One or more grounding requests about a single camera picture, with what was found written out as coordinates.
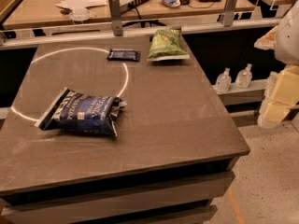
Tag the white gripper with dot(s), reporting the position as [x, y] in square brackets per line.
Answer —
[288, 39]

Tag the blue rxbar blueberry bar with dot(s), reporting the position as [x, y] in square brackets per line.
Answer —
[124, 55]

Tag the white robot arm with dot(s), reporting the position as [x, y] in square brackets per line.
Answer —
[284, 38]

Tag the green chip bag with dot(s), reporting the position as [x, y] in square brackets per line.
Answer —
[165, 45]

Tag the blue potato chip bag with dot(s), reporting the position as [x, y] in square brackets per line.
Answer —
[81, 113]

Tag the right clear sanitizer bottle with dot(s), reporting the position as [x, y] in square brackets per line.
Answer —
[244, 77]

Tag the clear sanitizer bottle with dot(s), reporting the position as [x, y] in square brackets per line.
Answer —
[223, 81]
[244, 77]

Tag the left clear sanitizer bottle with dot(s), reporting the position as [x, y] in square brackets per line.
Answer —
[223, 81]

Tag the upper wooden drawer front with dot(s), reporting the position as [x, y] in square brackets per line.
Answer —
[197, 190]

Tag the wooden drawer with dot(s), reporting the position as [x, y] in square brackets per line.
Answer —
[190, 214]
[197, 190]

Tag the lower wooden drawer front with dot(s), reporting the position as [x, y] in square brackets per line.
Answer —
[190, 214]

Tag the blue white pouch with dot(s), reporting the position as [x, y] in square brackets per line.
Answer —
[171, 3]

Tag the grey power strip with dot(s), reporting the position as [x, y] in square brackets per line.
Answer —
[127, 5]

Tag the white paper sheets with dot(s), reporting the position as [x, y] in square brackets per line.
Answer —
[81, 3]

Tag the right grey metal post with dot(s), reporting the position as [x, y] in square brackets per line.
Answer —
[229, 13]

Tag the grey metal post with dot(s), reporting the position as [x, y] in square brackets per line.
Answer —
[229, 13]
[115, 13]

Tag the left grey metal post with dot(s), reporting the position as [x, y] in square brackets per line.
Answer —
[115, 13]

